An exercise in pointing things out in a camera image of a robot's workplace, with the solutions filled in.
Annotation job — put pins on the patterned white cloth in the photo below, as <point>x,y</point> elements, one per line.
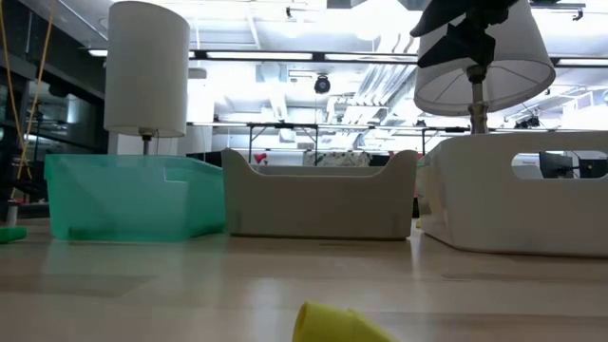
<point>337,158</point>

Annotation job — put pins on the white plastic bin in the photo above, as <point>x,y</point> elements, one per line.
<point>484,209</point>

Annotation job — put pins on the black ceiling fixture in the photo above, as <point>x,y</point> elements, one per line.
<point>556,5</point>

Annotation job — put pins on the yellow crayon piece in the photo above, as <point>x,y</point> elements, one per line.
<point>332,328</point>

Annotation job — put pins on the green translucent plastic bin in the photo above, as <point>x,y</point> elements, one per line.
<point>133,199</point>

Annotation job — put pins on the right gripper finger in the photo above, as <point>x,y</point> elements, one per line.
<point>465,47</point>
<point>451,14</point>

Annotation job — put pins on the grey plastic bin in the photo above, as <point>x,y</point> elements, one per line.
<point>318,204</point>

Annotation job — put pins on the white upright post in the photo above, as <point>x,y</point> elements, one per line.
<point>12,214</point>

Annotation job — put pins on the cylinder shade wooden base lamp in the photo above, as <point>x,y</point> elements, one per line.
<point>147,71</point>

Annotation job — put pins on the small red object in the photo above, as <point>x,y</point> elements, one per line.
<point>260,157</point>

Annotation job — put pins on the black hanging camera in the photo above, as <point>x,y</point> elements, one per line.
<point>322,84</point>

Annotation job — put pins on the small green crayon piece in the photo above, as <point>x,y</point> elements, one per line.
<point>12,234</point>

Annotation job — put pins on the black folding table frame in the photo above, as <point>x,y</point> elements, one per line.
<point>444,129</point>
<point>285,126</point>

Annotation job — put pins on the cone shade chrome base lamp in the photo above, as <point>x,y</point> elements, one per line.
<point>522,57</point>

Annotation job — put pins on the black background equipment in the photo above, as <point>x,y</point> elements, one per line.
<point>527,122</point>

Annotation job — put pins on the black computer monitor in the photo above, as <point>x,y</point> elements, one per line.
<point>593,168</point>
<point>556,165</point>

